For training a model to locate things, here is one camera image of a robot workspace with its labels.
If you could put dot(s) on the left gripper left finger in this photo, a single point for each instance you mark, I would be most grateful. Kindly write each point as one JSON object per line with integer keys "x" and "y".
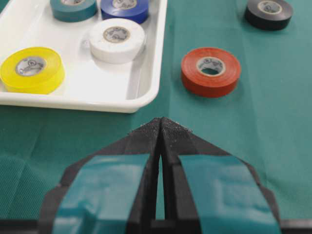
{"x": 112, "y": 191}

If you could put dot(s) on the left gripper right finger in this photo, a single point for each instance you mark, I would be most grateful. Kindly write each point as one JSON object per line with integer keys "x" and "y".
{"x": 209, "y": 191}

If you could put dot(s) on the yellow tape roll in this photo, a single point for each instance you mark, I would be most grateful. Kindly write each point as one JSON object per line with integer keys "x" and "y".
{"x": 35, "y": 70}

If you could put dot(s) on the white tape roll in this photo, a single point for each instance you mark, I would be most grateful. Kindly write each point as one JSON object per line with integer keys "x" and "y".
{"x": 116, "y": 40}

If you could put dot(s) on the blue tape roll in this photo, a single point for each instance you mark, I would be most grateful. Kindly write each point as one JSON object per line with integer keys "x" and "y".
{"x": 135, "y": 10}

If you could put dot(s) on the green tape roll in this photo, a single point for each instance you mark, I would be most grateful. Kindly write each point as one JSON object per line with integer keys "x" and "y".
{"x": 73, "y": 10}

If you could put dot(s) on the red tape roll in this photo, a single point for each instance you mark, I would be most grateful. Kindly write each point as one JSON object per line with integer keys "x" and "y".
{"x": 210, "y": 72}

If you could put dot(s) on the black tape roll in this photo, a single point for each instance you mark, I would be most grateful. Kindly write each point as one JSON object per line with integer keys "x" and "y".
{"x": 268, "y": 14}

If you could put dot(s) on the green table cloth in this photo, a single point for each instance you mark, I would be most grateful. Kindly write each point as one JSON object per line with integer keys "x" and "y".
{"x": 266, "y": 120}

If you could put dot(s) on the white plastic tray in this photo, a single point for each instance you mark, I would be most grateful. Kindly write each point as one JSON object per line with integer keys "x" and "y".
{"x": 89, "y": 84}

